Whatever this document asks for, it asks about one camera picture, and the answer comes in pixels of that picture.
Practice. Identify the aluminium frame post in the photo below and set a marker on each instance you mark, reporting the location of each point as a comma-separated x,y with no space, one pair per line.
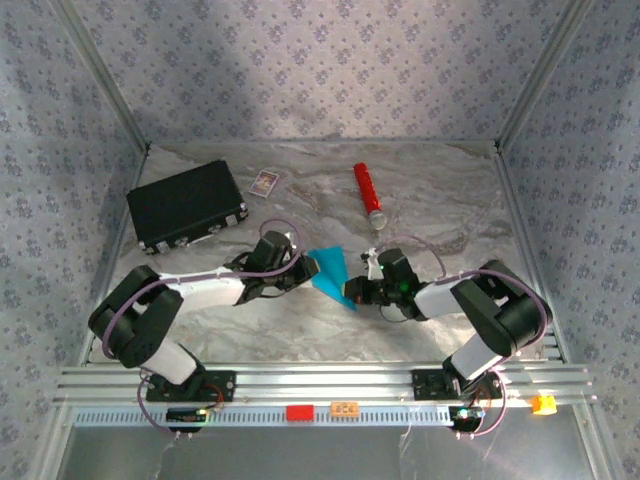
542,75

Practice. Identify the yellow orange block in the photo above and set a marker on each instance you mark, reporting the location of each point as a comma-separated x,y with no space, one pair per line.
544,405

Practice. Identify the black controller board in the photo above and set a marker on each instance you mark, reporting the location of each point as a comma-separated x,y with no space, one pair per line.
182,415
465,415

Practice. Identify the red rectangular block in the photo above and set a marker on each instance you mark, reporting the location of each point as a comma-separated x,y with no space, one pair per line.
300,413

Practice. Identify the red microphone with silver head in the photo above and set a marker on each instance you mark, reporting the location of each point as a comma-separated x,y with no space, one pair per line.
367,192

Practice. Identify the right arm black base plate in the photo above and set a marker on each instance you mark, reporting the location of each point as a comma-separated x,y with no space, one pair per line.
425,385

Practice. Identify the small printed card box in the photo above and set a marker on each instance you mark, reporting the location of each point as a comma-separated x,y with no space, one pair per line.
263,182

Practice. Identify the blue cloth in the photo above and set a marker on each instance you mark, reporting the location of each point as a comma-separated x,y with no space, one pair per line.
330,275

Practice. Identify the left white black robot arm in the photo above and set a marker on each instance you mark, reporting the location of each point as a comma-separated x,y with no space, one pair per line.
210,292

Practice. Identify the aluminium frame side bar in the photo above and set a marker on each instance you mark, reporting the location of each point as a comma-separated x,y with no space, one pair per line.
522,225
107,280

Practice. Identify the aluminium mounting rail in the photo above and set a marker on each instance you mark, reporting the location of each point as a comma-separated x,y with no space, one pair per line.
320,382

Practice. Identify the black hard case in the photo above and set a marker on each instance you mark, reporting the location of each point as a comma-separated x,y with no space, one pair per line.
185,205

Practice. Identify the orange number tag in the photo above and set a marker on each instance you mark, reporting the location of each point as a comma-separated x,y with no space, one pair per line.
345,409

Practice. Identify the right black controller board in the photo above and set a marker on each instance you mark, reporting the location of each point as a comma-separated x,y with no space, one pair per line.
465,415

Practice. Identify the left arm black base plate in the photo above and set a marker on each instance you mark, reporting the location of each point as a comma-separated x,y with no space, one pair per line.
227,385

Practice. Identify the left black controller board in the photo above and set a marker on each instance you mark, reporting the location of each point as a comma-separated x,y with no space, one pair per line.
182,415

